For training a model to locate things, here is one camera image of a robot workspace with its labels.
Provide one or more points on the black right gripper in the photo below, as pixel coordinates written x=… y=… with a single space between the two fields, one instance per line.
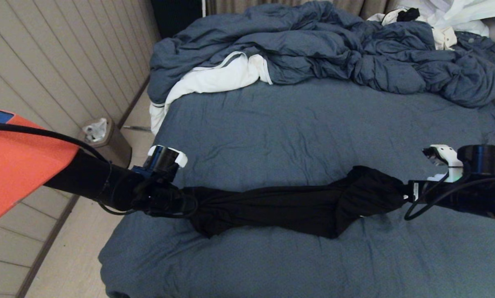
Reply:
x=450 y=194

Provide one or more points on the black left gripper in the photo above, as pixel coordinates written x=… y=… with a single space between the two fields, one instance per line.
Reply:
x=160 y=198

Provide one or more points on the black t-shirt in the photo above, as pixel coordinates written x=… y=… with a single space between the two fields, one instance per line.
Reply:
x=292 y=207

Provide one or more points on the brown trash bin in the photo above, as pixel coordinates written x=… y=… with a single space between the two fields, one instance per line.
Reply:
x=115 y=145

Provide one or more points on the bed with blue sheet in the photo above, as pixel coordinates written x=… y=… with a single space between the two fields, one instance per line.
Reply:
x=272 y=136

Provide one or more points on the white quilt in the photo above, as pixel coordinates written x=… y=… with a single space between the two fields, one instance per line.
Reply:
x=214 y=78

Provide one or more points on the dark blue denim garment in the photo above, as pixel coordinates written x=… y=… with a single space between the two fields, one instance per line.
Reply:
x=481 y=44

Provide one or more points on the cream buttoned shirt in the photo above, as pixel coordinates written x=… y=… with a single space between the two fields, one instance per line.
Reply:
x=444 y=38

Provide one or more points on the dark cabinet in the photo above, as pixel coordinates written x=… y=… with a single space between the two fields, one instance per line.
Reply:
x=175 y=18

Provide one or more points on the white crumpled garment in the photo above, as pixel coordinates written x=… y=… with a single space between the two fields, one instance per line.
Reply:
x=458 y=11

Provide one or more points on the small black garment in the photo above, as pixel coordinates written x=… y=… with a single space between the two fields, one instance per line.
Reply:
x=407 y=14

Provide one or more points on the crumpled blue duvet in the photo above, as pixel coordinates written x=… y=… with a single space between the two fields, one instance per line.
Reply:
x=313 y=43

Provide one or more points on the beige curtain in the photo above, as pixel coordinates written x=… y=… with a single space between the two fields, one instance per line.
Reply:
x=230 y=6

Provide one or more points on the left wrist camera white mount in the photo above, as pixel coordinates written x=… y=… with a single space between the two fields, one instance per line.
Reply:
x=177 y=156

